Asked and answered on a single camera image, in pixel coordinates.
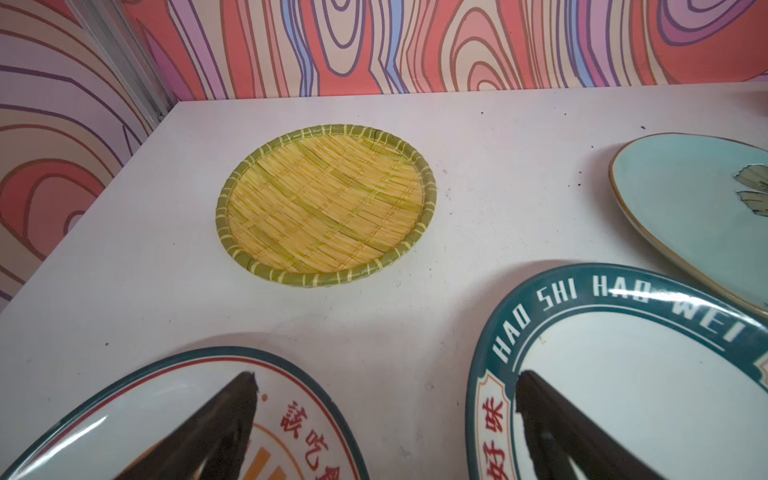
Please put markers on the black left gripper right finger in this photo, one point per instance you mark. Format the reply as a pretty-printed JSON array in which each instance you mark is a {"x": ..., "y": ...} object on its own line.
[{"x": 562, "y": 440}]

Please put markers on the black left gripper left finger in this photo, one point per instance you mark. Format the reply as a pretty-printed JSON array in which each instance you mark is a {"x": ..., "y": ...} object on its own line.
[{"x": 211, "y": 444}]

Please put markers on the green rim lettered plate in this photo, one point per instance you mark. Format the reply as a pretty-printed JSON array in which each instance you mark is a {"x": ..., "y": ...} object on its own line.
[{"x": 676, "y": 376}]

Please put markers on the small orange sunburst plate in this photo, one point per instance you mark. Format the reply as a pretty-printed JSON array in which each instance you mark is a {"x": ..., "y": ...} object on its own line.
[{"x": 290, "y": 427}]

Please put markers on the yellow green woven tray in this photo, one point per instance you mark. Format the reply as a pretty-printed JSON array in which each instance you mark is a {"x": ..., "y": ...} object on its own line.
[{"x": 326, "y": 205}]

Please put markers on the light blue flower plate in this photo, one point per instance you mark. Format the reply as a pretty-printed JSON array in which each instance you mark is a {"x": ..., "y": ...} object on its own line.
[{"x": 702, "y": 202}]

